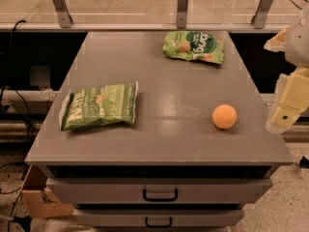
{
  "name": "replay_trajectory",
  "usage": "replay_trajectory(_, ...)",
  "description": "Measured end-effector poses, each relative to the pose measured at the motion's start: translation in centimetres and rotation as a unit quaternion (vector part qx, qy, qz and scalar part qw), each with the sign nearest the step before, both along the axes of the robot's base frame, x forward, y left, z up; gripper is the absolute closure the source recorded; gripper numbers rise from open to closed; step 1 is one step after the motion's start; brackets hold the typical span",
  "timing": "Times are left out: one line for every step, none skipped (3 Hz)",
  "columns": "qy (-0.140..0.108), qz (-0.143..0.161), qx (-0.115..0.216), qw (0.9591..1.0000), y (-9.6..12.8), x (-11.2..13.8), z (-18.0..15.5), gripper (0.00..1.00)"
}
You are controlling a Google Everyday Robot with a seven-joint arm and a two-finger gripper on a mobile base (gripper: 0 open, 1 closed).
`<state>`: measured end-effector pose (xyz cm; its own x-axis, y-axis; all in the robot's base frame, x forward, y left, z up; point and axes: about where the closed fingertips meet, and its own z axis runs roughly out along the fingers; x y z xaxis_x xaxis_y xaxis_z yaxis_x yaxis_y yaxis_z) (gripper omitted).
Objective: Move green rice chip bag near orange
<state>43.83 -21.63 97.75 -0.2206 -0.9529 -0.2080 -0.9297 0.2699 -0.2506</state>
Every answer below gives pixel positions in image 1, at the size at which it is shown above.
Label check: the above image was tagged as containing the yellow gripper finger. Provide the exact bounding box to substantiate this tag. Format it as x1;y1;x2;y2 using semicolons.
264;28;288;52
266;67;309;133

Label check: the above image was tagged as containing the green rice chip bag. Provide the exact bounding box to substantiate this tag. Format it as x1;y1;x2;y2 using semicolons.
162;31;224;64

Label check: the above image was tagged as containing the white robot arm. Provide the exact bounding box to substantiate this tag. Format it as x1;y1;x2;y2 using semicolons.
264;6;309;133

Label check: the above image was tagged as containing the green jalapeno chip bag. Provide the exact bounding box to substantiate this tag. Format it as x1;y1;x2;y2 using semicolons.
59;82;138;131

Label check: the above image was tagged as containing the orange fruit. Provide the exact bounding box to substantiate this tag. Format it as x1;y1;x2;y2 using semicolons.
212;104;238;130

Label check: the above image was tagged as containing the lower grey drawer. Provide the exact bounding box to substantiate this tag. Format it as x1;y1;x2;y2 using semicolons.
73;209;244;228

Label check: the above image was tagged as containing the grey drawer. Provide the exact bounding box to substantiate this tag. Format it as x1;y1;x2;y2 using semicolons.
47;178;272;205
73;209;244;228

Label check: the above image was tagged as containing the upper grey drawer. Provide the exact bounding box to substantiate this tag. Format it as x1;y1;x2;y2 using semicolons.
47;178;272;205

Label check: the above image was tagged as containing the cardboard box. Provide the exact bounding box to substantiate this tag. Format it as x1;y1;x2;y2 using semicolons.
20;165;75;218

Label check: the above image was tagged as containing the right metal bracket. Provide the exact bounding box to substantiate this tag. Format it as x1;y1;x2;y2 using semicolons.
251;0;273;29

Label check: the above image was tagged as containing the metal bracket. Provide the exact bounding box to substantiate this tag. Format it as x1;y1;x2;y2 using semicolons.
176;0;188;29
251;0;273;29
52;0;72;28

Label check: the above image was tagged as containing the middle metal bracket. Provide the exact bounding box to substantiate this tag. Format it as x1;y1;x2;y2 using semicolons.
176;0;188;29

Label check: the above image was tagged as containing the left metal bracket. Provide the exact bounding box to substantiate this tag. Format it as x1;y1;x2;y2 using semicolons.
52;0;72;28

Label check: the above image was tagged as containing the black cable left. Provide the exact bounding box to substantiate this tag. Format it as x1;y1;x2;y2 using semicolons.
0;18;40;140

